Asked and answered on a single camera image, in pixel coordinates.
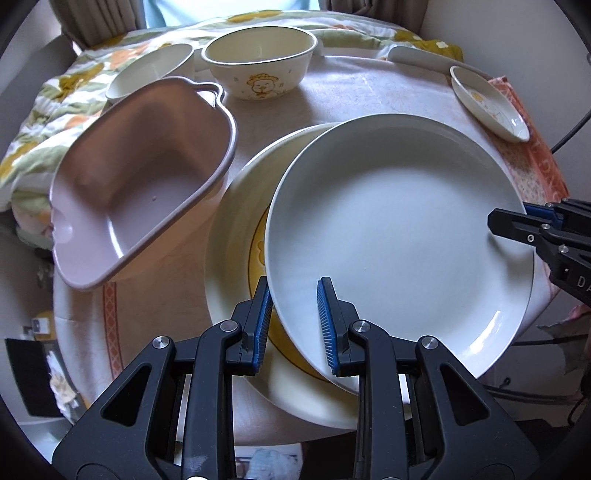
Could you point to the grey crumpled cloth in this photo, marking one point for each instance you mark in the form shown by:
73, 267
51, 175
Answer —
563, 341

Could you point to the cream bowl with cartoon print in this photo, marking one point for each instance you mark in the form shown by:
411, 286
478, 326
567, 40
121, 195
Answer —
258, 78

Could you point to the beige curtain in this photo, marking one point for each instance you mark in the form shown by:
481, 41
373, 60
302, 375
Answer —
364, 11
106, 21

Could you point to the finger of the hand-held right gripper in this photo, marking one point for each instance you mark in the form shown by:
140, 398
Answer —
540, 211
512, 224

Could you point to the plain white bowl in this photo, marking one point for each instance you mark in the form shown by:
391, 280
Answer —
147, 69

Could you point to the large plain white plate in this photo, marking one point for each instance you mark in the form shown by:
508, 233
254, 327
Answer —
392, 230

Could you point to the floral blanket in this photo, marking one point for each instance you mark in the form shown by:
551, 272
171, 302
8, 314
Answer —
41, 134

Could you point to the orange patterned tablecloth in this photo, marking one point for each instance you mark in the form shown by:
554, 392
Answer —
369, 92

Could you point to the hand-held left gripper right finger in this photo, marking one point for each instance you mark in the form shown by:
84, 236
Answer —
325, 323

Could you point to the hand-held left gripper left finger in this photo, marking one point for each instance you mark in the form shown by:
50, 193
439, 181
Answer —
262, 323

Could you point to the black panel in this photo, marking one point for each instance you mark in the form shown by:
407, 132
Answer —
27, 378

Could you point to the bright window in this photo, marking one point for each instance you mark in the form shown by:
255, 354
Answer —
231, 9

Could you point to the small dish with cartoon print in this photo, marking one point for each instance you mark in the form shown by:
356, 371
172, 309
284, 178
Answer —
489, 104

